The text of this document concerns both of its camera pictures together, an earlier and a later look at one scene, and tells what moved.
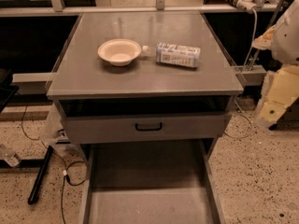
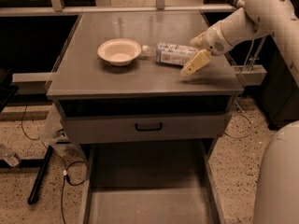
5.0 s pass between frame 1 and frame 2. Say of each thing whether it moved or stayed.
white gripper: moved
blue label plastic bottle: stayed
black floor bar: stayed
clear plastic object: stayed
